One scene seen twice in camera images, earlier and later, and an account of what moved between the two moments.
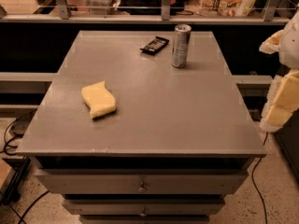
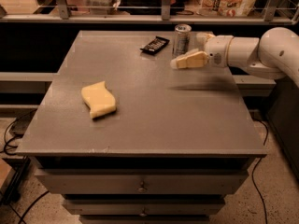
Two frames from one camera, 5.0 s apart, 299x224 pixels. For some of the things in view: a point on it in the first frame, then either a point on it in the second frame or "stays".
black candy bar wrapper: (155, 46) stays
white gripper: (290, 49) to (217, 50)
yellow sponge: (99, 100) stays
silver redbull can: (180, 44) stays
